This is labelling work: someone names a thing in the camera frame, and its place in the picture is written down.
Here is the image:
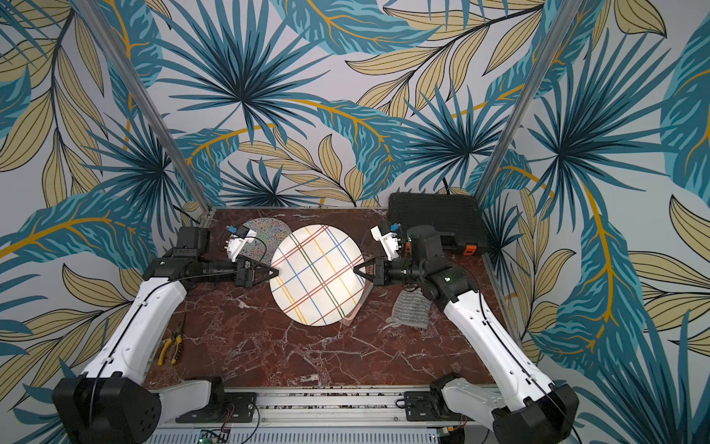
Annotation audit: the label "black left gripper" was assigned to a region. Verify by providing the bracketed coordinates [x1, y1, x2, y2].
[196, 253, 279, 289]

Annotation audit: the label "colourful squiggle pattern plate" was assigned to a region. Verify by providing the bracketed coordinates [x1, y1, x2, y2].
[240, 218, 292, 265]

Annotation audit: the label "white plaid striped plate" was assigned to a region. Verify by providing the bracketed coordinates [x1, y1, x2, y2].
[270, 224, 365, 327]

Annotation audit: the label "grey microfibre cloth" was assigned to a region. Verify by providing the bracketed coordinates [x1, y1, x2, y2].
[386, 288, 432, 329]

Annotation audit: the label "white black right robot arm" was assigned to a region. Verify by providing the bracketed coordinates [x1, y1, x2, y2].
[353, 224, 579, 443]

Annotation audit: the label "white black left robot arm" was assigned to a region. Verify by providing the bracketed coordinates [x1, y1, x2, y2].
[52, 226, 278, 443]

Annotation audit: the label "pink perforated plastic basket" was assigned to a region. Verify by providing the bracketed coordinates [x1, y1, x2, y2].
[340, 281, 373, 326]

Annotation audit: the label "black plastic tool case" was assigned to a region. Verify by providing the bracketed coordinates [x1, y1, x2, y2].
[388, 192, 489, 256]

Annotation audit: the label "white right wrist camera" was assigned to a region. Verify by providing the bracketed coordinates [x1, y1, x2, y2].
[371, 222, 402, 261]

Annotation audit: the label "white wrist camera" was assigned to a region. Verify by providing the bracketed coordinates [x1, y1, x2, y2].
[371, 222, 402, 261]
[225, 225, 256, 263]

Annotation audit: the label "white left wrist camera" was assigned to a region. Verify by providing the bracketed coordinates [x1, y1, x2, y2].
[225, 225, 256, 263]

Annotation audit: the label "yellow handled pliers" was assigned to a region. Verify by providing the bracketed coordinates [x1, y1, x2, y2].
[158, 330, 183, 366]

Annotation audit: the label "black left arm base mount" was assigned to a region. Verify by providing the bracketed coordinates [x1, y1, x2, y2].
[175, 392, 257, 424]

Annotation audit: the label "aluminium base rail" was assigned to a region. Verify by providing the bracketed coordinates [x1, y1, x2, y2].
[82, 386, 572, 444]

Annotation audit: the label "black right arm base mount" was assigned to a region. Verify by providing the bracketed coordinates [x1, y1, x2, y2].
[396, 390, 483, 423]

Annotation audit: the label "aluminium corner post left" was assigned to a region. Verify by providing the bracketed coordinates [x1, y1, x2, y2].
[75, 0, 213, 213]

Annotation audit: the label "aluminium corner post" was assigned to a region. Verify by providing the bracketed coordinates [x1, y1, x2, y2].
[474, 1, 582, 207]
[75, 0, 213, 213]

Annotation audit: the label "aluminium corner post right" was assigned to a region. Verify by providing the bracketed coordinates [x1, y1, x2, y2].
[474, 1, 582, 207]

